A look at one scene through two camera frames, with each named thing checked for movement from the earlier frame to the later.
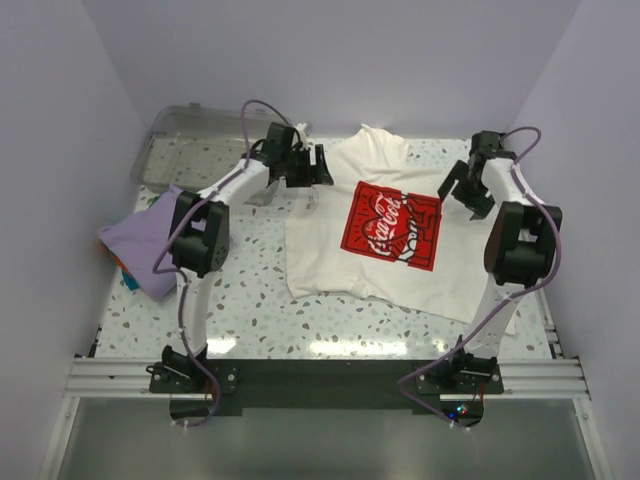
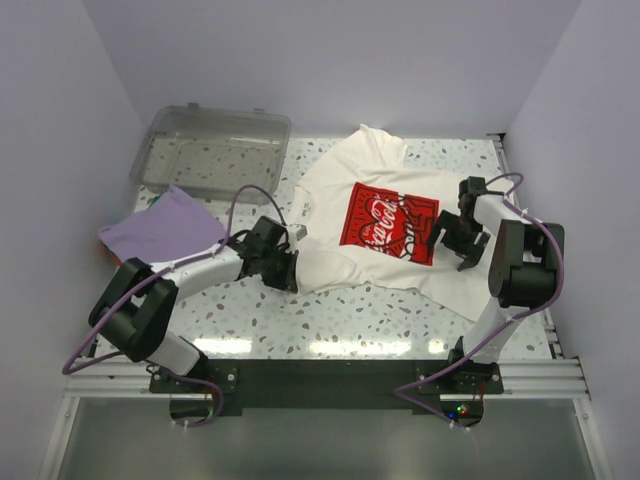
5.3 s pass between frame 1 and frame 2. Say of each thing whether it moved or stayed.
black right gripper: moved
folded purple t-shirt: stayed
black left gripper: moved
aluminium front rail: stayed
